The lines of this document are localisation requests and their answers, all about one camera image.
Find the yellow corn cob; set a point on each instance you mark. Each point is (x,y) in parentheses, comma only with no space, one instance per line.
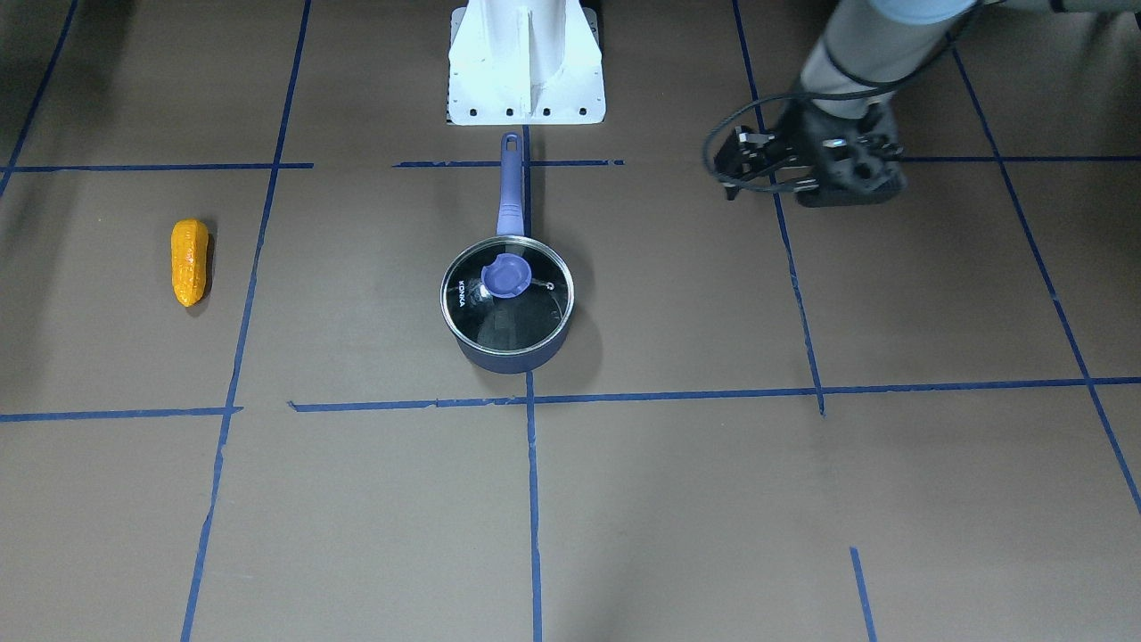
(189,250)

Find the glass pot lid purple knob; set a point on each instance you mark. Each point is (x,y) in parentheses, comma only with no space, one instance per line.
(508,296)

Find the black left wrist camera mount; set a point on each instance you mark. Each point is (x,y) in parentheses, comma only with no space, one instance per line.
(870,160)

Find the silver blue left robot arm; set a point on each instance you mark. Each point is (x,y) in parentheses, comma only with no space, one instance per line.
(868,51)

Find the purple black saucepan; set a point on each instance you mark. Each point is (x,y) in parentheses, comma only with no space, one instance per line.
(510,221)

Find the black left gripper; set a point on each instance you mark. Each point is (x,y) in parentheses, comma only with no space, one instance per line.
(796,141)

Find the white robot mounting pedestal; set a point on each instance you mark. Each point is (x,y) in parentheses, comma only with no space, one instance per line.
(516,63)

